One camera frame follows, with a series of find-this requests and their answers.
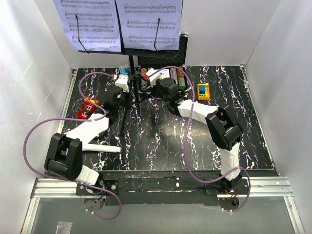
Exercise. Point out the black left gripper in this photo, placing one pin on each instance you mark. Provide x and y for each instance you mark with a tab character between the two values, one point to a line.
129	98

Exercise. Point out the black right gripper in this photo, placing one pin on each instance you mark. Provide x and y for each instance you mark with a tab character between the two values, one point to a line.
158	83

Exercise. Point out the black music stand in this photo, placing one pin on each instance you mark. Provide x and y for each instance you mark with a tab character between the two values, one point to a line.
132	73

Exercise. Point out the sheet music page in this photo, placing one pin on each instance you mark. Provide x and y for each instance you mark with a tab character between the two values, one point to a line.
151	24
90	25

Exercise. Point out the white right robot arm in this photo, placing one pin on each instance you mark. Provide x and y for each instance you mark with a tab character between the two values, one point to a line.
223	125

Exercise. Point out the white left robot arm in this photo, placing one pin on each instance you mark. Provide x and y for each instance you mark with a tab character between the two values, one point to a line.
64	156

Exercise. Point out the white playing card deck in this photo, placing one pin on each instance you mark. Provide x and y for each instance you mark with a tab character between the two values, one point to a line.
165	73

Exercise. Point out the black poker chip case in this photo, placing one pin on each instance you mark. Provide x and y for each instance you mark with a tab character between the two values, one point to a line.
172	60

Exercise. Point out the light blue toy block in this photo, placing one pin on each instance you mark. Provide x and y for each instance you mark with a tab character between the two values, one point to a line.
124	69

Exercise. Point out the red toy bus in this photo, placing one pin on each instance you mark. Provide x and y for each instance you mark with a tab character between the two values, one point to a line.
87	108

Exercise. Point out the yellow toy block tray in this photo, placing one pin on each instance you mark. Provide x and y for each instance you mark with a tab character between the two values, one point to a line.
203	91

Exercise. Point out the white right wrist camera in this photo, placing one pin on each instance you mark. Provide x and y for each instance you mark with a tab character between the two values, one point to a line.
153	75

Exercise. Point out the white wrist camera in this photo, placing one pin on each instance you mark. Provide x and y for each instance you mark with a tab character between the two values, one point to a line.
153	75
122	82

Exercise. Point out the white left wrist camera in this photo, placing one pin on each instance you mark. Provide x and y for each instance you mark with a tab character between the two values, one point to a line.
122	82

